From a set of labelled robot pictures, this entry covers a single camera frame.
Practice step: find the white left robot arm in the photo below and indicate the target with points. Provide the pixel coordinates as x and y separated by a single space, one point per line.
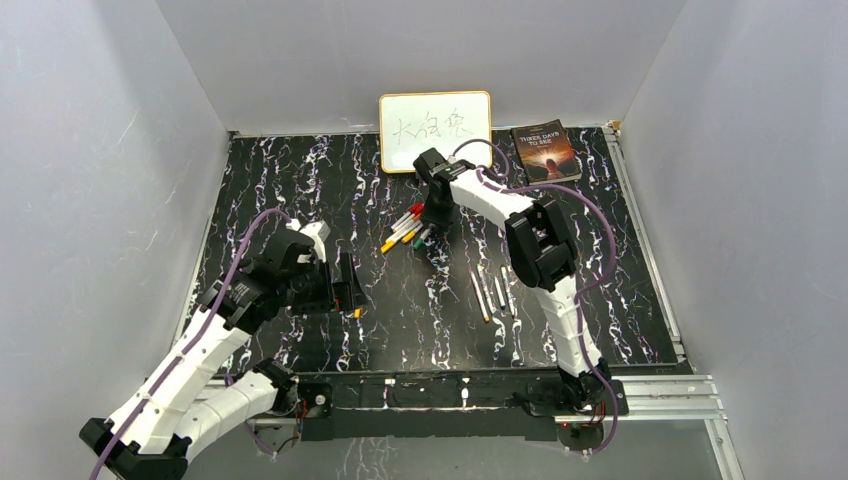
164 425

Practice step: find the orange cap marker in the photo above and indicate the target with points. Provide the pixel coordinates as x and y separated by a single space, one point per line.
412 232

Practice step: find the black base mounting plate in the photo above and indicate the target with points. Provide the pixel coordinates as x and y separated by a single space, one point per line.
505 423

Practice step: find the small whiteboard with writing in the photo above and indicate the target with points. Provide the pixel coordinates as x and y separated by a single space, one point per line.
411 123

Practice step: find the yellow cap marker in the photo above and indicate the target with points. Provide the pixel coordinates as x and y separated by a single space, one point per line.
480 298

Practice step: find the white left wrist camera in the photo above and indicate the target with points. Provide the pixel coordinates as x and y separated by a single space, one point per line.
318 232

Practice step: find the dark paperback book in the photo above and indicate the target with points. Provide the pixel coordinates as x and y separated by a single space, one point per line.
546 153

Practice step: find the aluminium frame rail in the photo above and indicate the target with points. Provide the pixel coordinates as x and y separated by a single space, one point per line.
651 397

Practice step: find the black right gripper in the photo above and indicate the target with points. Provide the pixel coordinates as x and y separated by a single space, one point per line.
430 217

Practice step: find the red cap marker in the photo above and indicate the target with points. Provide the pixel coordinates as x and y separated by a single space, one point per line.
411 213

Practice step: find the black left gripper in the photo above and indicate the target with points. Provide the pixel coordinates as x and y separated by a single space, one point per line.
347 294

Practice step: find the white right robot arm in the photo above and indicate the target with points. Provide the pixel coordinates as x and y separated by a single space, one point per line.
543 256

